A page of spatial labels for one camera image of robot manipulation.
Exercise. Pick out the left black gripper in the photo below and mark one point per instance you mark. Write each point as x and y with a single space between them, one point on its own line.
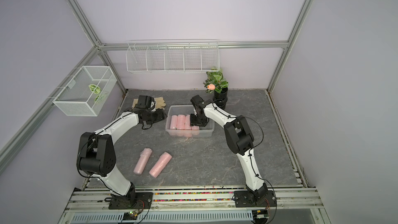
160 113

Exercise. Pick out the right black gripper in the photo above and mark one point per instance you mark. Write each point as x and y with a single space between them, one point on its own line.
204 122

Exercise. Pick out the clear plastic storage box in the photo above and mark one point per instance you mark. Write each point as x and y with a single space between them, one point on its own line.
205 132

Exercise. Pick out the slanted pink bag roll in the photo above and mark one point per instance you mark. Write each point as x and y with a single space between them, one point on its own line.
173 125

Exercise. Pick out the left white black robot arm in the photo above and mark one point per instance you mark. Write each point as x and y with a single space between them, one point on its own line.
96 153

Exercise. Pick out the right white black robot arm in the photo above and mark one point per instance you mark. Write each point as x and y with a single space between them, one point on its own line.
240 141

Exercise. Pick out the beige work glove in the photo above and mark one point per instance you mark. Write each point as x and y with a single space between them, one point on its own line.
159 103

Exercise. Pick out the potted plant black pot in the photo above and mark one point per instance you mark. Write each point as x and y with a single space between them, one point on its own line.
216 84

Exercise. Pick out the green leaf in basket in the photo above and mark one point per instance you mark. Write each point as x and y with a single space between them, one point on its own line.
95 89

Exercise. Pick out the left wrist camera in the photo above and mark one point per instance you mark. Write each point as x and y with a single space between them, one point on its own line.
145 102

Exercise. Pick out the long white wire shelf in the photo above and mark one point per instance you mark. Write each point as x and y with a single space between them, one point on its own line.
172 56

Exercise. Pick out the white wire basket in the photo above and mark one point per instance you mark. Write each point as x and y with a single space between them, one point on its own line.
76 99

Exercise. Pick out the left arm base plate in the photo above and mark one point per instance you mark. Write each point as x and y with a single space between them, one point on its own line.
142 200

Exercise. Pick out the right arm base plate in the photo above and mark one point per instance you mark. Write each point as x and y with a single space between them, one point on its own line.
247 199

